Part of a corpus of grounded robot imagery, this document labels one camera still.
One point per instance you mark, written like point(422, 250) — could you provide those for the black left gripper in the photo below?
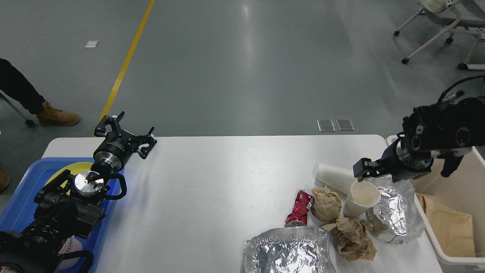
point(116, 150)

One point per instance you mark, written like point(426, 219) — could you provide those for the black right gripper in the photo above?
point(396, 161)

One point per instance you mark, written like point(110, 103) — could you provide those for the white paper cup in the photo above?
point(361, 197)

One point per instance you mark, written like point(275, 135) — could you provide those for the yellow plate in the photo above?
point(74, 169)

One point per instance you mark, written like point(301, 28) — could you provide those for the brown paper bag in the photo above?
point(453, 229)

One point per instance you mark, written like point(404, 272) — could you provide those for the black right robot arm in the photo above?
point(445, 130)

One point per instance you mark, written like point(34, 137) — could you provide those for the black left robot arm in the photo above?
point(71, 204)

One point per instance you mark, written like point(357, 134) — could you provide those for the right floor outlet cover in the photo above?
point(345, 125)

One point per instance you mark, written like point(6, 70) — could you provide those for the floor outlet cover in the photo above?
point(326, 125)
point(345, 125)

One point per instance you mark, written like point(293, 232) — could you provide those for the crumpled brown paper ball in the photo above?
point(326, 205)

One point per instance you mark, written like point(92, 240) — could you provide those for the left floor outlet cover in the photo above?
point(326, 125)

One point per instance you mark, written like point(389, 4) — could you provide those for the rear aluminium foil piece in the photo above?
point(395, 218)

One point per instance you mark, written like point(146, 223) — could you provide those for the brown paper in bin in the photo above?
point(422, 201)

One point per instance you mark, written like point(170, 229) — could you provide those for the crumpled brown paper napkin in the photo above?
point(353, 241)

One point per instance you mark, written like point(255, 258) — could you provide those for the tan work boot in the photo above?
point(50, 116)

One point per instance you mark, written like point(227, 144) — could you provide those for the crushed red soda can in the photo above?
point(301, 207)

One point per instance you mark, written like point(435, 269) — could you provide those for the grey chair leg caster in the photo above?
point(29, 122)

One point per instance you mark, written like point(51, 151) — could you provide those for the beige plastic bin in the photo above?
point(462, 191)

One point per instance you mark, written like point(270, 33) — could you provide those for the front aluminium foil tray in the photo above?
point(303, 249)

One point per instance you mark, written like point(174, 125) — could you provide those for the black trouser leg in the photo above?
point(14, 84)

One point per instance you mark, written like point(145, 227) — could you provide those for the pink mug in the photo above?
point(71, 245)

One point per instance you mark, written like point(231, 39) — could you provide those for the blue plastic tray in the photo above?
point(19, 211)

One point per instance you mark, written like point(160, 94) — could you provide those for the white office chair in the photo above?
point(454, 16)

